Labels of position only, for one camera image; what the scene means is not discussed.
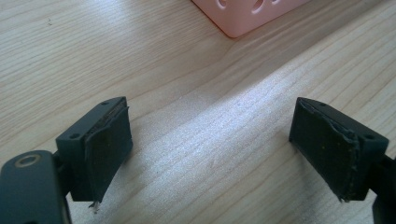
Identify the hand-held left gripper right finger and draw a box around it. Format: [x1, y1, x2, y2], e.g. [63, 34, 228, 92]
[288, 96, 390, 203]

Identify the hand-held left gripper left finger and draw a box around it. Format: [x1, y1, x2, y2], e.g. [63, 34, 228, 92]
[55, 96, 134, 215]

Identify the pink plastic basket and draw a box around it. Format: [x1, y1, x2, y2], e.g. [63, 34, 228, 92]
[191, 0, 312, 39]

